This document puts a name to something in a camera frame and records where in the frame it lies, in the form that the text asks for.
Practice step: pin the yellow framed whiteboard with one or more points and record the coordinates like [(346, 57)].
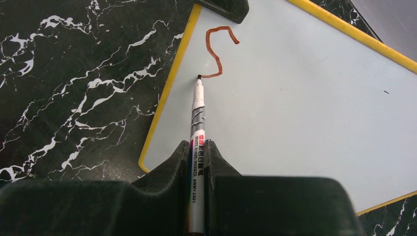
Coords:
[(303, 93)]

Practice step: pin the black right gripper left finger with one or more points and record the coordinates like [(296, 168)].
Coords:
[(149, 206)]

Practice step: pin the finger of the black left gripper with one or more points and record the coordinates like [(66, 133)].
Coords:
[(233, 10)]

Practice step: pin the white orange whiteboard marker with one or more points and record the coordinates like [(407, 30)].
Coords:
[(195, 220)]

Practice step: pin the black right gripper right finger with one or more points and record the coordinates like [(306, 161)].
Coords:
[(238, 205)]

